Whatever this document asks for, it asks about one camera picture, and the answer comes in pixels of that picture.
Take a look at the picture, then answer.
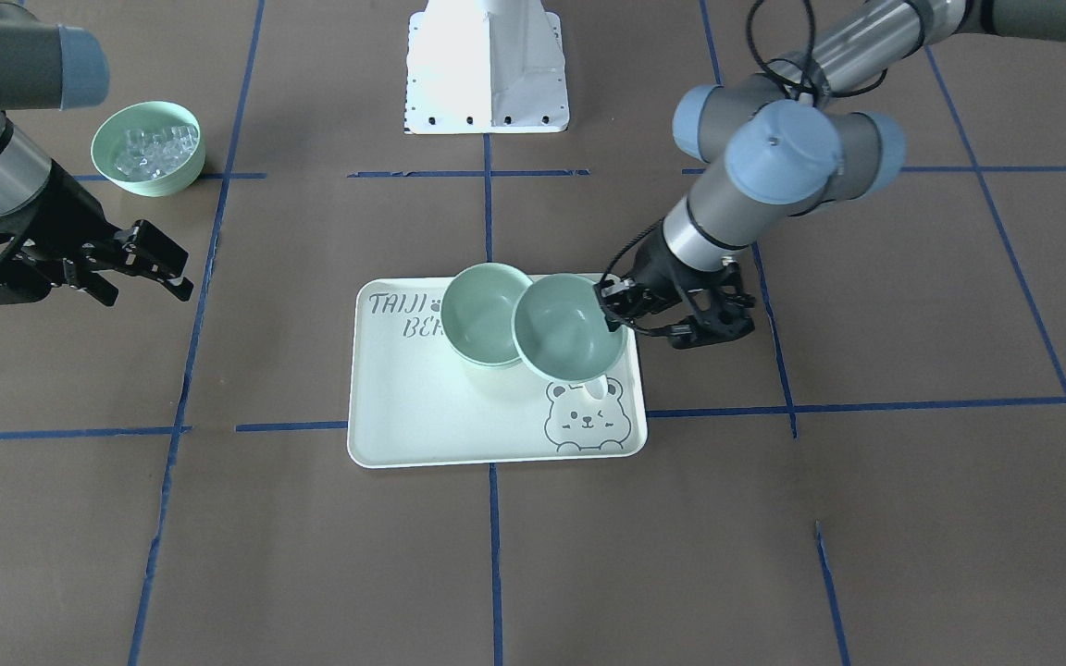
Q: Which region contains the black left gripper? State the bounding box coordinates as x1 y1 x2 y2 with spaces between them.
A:
595 220 738 334

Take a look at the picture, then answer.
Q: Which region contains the pale green bear tray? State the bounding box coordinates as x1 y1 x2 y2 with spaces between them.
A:
348 277 648 469

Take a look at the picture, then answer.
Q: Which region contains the green bowl with ice cubes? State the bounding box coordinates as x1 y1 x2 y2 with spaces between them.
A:
92 101 206 198

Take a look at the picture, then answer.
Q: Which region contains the green bowl on tray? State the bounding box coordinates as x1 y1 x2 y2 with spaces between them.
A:
455 350 522 368

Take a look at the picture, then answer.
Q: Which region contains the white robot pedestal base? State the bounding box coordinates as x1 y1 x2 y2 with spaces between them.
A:
403 1 571 135

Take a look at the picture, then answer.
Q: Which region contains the white plastic spoon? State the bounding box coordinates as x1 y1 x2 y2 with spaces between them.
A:
579 374 608 401

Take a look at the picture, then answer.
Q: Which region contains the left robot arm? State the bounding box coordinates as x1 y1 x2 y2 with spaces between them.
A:
595 1 1066 350

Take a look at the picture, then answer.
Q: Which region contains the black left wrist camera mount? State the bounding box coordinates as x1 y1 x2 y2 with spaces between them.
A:
667 260 757 350

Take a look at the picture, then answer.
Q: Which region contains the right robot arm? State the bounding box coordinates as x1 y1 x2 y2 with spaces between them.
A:
0 1 193 306

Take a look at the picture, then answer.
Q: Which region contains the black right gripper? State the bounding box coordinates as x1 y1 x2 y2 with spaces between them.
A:
5 165 194 307

